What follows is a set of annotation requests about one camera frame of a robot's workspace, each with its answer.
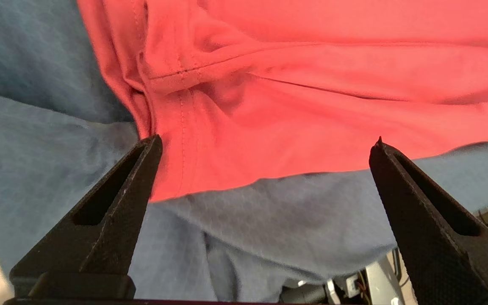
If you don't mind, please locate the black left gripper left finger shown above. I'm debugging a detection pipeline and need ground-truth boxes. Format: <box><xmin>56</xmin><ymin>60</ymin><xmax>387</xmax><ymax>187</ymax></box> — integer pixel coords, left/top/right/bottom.
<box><xmin>10</xmin><ymin>135</ymin><xmax>163</xmax><ymax>299</ymax></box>

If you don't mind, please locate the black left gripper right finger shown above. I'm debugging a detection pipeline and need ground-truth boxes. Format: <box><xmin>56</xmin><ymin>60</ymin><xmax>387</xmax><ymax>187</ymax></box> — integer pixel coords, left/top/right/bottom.
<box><xmin>369</xmin><ymin>136</ymin><xmax>488</xmax><ymax>305</ymax></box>

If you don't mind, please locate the red t-shirt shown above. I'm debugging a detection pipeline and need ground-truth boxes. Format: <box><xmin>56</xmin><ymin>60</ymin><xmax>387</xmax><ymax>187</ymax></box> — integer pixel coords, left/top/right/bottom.
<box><xmin>77</xmin><ymin>0</ymin><xmax>488</xmax><ymax>203</ymax></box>

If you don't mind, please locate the robot base with wiring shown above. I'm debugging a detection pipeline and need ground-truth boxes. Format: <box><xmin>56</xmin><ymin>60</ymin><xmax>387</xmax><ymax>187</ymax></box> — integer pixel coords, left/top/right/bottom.
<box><xmin>282</xmin><ymin>250</ymin><xmax>418</xmax><ymax>305</ymax></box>

